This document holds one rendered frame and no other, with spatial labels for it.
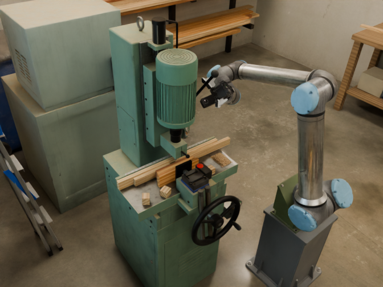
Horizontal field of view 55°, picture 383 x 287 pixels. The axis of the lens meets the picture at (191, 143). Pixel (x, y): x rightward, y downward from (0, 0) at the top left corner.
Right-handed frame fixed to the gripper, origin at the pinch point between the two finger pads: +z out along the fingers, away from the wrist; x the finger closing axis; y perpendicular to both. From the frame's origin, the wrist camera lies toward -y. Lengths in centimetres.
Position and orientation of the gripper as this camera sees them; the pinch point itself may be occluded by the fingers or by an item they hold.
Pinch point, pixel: (207, 93)
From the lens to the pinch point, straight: 166.7
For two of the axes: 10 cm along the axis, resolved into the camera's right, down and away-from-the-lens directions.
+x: 4.6, 8.8, -1.4
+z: -3.7, 0.4, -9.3
